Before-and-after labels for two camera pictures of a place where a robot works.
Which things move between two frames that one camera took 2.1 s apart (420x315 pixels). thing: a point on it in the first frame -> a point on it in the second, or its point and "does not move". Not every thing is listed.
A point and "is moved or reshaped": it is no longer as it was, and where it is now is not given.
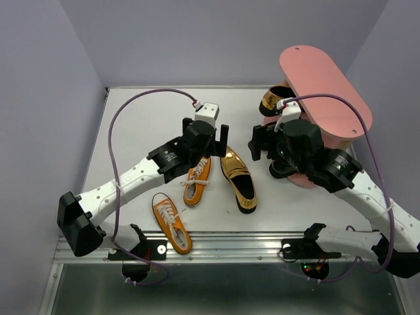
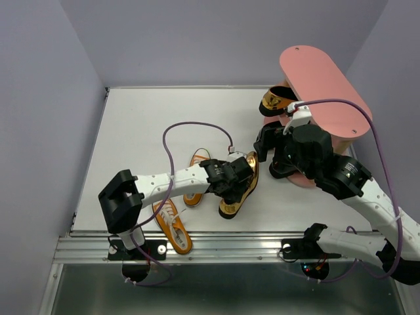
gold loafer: x=268 y=104 does not move
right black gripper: x=260 y=136 does not move
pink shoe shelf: x=308 y=73 does not move
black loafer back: x=281 y=168 does not move
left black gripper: x=218 y=148 -> x=235 y=194
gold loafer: x=237 y=170 is moved or reshaped
